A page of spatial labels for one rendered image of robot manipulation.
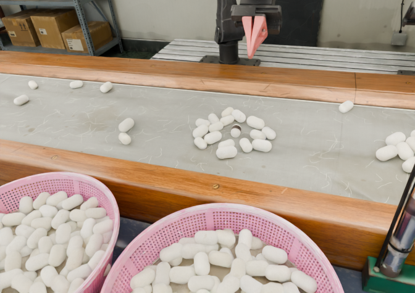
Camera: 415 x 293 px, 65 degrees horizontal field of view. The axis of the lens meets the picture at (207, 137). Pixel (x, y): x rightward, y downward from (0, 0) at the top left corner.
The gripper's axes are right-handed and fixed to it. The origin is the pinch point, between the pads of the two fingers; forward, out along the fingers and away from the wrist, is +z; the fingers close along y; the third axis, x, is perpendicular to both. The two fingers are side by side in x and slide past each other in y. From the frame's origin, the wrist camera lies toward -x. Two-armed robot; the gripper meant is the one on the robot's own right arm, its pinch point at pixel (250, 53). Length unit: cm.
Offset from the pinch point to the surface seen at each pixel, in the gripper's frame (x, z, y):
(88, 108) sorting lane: 2.3, 15.1, -36.8
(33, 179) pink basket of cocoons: -16.4, 33.0, -28.8
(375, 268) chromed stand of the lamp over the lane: -12.6, 35.3, 23.8
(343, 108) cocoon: 6.5, 7.6, 19.6
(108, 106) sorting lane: 3.5, 13.6, -32.2
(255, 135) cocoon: -1.9, 17.4, 4.2
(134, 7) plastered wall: 166, -123, -146
